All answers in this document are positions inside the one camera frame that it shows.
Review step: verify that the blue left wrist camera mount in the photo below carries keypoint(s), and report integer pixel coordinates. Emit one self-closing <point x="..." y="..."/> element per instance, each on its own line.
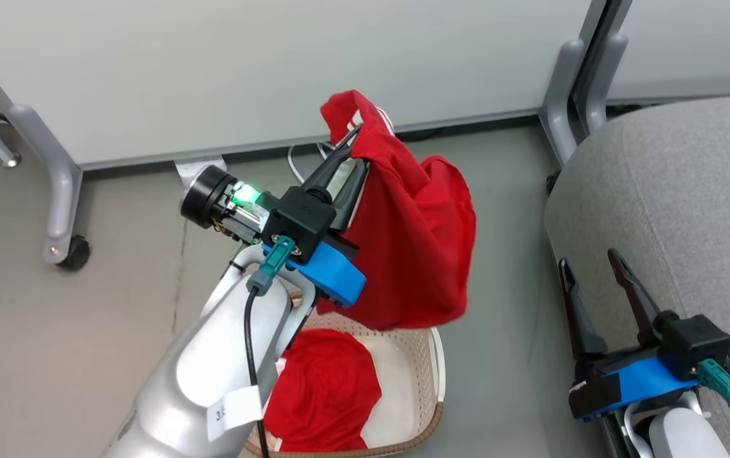
<point x="333" y="273"/>

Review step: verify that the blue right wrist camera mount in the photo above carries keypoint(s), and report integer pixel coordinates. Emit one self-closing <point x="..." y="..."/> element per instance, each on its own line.
<point x="638" y="385"/>

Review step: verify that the narrow white partition panel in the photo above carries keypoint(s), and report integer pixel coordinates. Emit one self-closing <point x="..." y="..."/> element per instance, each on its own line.
<point x="695" y="44"/>

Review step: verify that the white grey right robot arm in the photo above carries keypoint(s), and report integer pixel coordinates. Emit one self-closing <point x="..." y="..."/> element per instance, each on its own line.
<point x="683" y="432"/>

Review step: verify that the grey partition leg with caster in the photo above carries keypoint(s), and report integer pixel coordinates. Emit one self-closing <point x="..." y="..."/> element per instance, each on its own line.
<point x="59" y="178"/>

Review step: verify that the red t-shirt with white stripes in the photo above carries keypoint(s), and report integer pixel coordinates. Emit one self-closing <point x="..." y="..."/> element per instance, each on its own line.
<point x="415" y="242"/>

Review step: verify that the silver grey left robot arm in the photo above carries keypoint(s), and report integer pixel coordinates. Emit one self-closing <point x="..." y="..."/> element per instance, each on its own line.
<point x="212" y="369"/>

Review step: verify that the cream perforated laundry basket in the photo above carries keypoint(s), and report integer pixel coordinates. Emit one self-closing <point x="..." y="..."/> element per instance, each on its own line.
<point x="403" y="375"/>

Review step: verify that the plain red garment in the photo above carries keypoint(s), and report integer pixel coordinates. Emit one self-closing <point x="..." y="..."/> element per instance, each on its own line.
<point x="326" y="394"/>

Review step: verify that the white power strip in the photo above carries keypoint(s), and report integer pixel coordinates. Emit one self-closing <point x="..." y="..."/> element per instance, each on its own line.
<point x="193" y="166"/>

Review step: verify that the grey curved partition leg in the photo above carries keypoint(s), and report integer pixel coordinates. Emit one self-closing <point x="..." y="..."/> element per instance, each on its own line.
<point x="603" y="83"/>
<point x="559" y="95"/>

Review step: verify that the wide white partition panel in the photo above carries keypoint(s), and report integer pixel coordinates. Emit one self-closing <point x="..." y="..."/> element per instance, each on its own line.
<point x="275" y="63"/>

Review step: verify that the black caster wheel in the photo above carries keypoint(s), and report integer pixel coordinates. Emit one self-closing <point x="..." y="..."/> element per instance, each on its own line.
<point x="76" y="254"/>
<point x="551" y="183"/>

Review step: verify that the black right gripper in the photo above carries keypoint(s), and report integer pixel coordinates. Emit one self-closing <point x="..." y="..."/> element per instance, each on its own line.
<point x="699" y="346"/>

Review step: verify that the white paper tag on arm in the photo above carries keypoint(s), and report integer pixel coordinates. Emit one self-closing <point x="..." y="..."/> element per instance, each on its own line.
<point x="234" y="413"/>

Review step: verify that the grey fabric sofa seat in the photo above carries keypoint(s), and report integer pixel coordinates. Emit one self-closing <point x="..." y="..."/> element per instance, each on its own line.
<point x="689" y="191"/>

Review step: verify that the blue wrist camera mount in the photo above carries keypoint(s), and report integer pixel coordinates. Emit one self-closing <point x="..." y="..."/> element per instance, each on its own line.
<point x="638" y="385"/>
<point x="333" y="273"/>

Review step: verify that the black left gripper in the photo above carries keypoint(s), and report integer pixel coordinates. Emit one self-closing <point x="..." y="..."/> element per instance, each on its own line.
<point x="298" y="219"/>

